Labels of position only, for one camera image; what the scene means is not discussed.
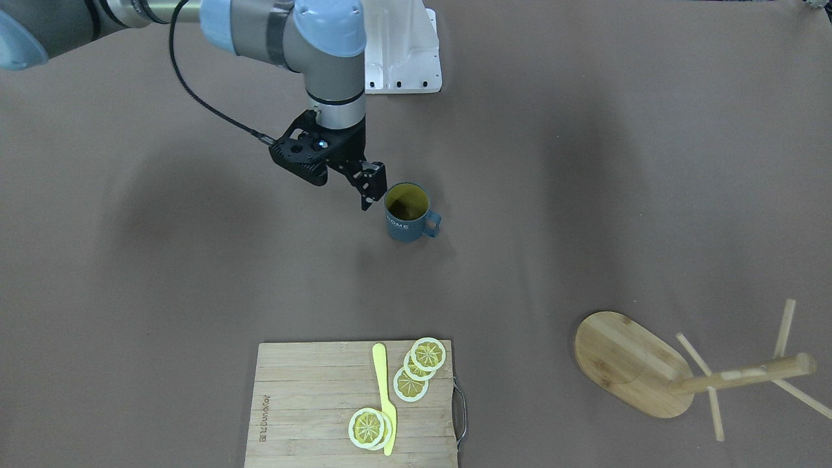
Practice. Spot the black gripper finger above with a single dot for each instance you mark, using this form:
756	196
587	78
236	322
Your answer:
370	181

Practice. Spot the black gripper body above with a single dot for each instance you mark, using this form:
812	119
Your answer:
351	147

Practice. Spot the dark blue ribbed mug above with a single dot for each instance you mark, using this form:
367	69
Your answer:
408	213

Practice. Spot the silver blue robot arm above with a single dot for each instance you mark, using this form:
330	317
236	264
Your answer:
323	41

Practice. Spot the wooden mug rack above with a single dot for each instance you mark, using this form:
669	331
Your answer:
643	371

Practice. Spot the yellow plastic knife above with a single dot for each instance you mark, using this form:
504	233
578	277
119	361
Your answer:
379	360

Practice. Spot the lemon slice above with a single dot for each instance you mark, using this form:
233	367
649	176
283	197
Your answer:
387	427
364	429
428	354
407	388
414	372

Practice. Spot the bamboo cutting board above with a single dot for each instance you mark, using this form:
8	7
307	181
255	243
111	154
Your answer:
305	394

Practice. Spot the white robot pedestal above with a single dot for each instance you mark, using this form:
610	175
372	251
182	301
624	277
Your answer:
402	50

